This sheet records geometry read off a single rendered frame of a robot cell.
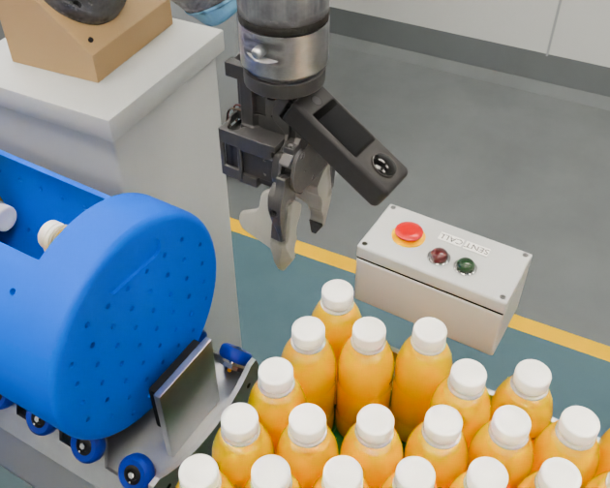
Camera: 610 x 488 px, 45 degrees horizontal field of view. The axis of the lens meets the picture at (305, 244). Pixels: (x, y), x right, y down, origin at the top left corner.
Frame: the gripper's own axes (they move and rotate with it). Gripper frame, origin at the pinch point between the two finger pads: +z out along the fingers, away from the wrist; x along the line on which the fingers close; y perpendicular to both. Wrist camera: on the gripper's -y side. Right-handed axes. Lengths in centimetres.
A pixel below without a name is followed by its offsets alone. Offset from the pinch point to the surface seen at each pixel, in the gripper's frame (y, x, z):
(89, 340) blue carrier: 15.7, 17.1, 7.4
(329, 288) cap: 0.6, -7.0, 13.2
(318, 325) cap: -1.2, -1.0, 13.2
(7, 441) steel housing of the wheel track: 33, 22, 34
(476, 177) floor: 29, -181, 122
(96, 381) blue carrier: 15.7, 17.8, 13.5
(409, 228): -3.8, -19.9, 11.2
